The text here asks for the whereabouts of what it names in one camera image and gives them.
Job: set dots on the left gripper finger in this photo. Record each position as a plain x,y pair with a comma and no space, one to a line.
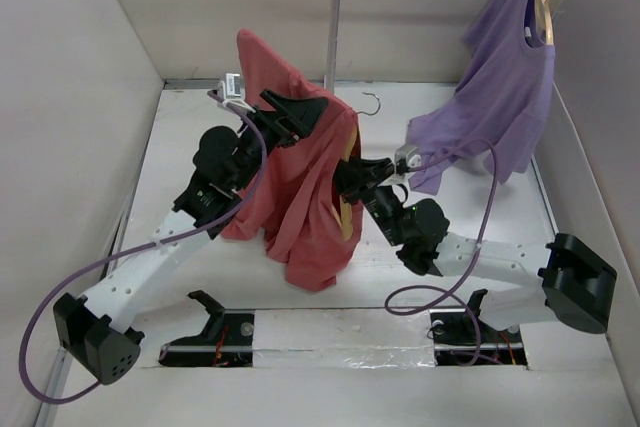
302,110
286,124

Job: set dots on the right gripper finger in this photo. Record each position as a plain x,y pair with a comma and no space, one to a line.
348,187
363,170

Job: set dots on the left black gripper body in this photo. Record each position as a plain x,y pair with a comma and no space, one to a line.
252,138

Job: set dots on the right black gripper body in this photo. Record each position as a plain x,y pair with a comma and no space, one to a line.
385,207

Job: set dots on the red t-shirt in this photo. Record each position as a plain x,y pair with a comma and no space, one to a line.
306,226

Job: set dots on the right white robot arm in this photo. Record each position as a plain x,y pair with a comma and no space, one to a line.
562,280

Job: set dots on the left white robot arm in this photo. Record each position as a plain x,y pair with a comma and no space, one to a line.
96,327

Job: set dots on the purple t-shirt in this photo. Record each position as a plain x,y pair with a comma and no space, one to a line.
499,108

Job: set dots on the wooden hanger holding purple shirt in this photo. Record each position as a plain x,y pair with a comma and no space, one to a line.
543,13

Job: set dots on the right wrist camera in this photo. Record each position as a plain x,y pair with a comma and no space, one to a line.
406,159

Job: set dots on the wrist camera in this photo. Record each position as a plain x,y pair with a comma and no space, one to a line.
406,159
230,91

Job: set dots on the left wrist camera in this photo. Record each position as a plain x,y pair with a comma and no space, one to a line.
230,91

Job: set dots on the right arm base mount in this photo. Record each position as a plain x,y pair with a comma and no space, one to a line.
460,338

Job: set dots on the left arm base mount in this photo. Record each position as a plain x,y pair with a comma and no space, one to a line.
225,341

